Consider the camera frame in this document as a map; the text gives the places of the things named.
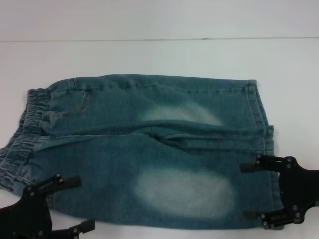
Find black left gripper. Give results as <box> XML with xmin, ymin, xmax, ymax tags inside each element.
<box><xmin>0</xmin><ymin>173</ymin><xmax>96</xmax><ymax>239</ymax></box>

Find blue denim shorts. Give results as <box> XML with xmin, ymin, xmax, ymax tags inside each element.
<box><xmin>0</xmin><ymin>73</ymin><xmax>286</xmax><ymax>235</ymax></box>

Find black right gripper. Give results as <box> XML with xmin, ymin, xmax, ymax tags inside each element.
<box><xmin>240</xmin><ymin>154</ymin><xmax>319</xmax><ymax>230</ymax></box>

